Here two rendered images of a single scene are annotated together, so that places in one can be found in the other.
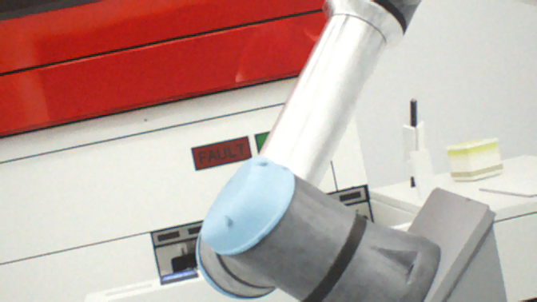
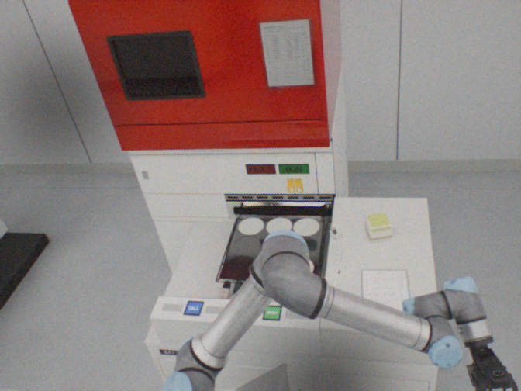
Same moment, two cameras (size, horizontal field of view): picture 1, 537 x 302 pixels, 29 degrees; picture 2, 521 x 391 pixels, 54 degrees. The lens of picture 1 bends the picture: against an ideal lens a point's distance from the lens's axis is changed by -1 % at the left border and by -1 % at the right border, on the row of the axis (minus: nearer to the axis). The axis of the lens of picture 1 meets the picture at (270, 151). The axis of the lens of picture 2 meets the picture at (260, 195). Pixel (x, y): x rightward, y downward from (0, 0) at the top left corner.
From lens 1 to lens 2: 1.29 m
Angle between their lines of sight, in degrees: 41
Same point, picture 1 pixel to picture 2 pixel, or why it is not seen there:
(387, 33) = not seen: hidden behind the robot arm
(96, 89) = (194, 139)
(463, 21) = not seen: outside the picture
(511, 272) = (342, 348)
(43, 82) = (167, 132)
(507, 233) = (343, 337)
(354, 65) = (252, 313)
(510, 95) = (508, 25)
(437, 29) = not seen: outside the picture
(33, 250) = (170, 191)
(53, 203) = (178, 174)
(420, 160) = (335, 247)
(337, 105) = (240, 329)
